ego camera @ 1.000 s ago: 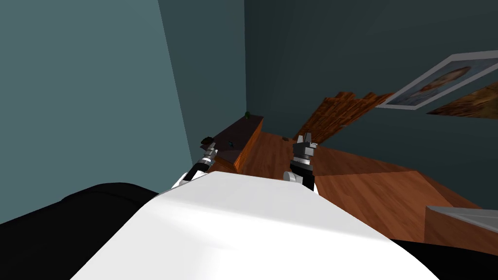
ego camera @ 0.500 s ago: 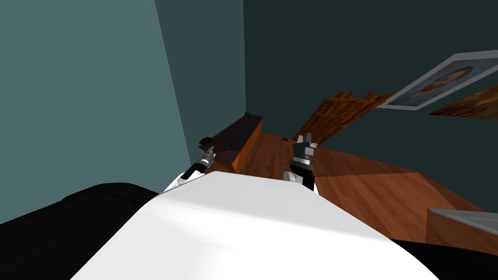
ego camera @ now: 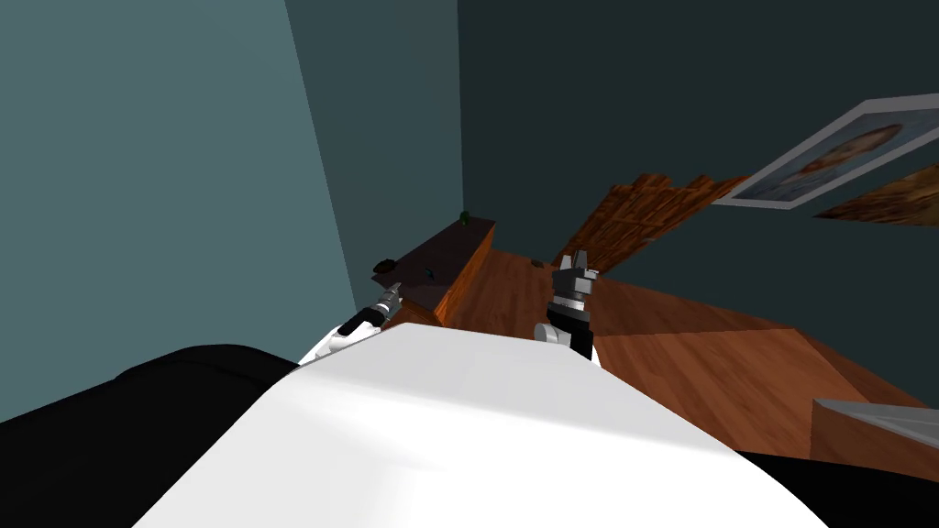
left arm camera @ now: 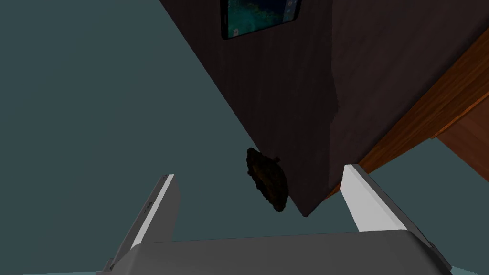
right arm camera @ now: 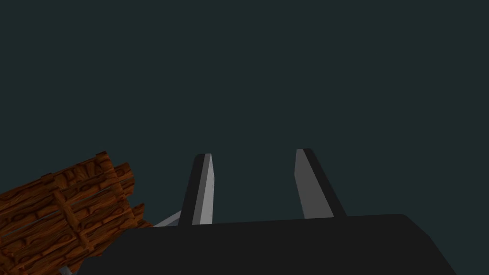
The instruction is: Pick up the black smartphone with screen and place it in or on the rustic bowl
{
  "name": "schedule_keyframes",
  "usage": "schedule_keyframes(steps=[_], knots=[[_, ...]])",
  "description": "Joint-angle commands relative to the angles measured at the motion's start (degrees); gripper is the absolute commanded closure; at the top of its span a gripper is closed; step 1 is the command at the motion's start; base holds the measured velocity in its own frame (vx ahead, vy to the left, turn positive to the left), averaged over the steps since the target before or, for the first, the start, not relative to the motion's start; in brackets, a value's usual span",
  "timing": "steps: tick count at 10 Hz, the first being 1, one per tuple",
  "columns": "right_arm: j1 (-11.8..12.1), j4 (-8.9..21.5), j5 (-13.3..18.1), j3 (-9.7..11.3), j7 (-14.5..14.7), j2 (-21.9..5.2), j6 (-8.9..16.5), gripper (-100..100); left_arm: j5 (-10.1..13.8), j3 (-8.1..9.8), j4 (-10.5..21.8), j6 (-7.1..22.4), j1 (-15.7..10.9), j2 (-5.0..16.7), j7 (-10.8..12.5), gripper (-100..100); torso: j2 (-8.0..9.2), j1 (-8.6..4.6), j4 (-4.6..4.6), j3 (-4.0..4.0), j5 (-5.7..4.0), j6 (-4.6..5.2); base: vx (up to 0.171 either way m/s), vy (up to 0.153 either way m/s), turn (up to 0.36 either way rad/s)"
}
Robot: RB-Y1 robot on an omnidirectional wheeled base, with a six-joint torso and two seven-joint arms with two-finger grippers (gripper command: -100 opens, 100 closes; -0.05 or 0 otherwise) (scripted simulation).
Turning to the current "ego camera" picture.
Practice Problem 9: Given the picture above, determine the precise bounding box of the brown wooden dresser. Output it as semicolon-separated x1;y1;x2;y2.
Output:
370;210;497;328

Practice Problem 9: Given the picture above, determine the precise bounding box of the brown wooden door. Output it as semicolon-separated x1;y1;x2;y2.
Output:
553;172;751;277

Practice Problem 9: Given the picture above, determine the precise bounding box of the brown unframed picture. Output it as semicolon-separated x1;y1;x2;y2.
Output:
812;164;939;228

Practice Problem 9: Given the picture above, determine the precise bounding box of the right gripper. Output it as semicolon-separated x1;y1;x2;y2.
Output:
551;248;600;301

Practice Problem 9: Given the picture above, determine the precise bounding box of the white framed portrait picture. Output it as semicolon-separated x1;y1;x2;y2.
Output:
710;93;939;212

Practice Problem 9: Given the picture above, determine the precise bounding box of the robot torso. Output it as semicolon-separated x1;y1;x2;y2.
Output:
131;321;832;528

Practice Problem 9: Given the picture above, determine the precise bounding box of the wooden cabinet with grey top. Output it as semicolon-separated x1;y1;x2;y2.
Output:
810;399;939;483

